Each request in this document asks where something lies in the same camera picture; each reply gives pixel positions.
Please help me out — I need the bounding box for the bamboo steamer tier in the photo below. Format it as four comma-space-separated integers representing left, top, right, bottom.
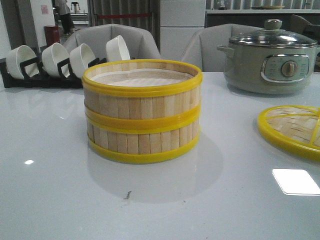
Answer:
82, 59, 203, 133
86, 118, 201, 164

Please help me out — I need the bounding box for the bamboo steamer lid yellow rim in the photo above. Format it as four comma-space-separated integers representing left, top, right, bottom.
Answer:
257, 105, 320, 161

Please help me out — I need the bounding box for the grey chair left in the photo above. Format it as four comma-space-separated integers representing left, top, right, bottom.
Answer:
63, 23, 162, 59

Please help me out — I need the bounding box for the grey chair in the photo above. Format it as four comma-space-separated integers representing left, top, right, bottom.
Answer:
180, 23, 259, 72
63, 23, 162, 59

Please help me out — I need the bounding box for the white bowl rightmost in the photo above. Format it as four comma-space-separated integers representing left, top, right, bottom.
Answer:
105, 35, 131, 62

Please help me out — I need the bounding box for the white bowl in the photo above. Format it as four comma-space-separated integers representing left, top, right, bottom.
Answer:
105, 35, 131, 62
41, 42, 69, 77
69, 43, 96, 79
6, 45, 36, 80

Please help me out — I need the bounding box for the grey chair right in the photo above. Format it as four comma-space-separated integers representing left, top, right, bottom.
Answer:
180, 23, 259, 72

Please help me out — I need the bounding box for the white cabinet in background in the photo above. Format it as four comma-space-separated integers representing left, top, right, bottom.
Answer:
159, 0, 206, 60

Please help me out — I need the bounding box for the grey-green electric cooking pot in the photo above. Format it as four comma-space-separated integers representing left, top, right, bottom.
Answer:
217, 43, 320, 95

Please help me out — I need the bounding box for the black bowl rack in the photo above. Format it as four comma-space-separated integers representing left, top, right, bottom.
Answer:
0, 57, 136, 89

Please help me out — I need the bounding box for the red bin in background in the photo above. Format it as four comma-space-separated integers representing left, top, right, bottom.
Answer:
44, 25, 60, 47

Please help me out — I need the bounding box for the glass pot lid with knob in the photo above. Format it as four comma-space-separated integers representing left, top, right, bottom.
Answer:
229, 19, 318, 48

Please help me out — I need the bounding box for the person in background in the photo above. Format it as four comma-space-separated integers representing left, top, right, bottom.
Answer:
54, 0, 73, 36

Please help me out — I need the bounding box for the white bowl far left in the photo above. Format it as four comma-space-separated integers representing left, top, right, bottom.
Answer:
6, 45, 36, 80

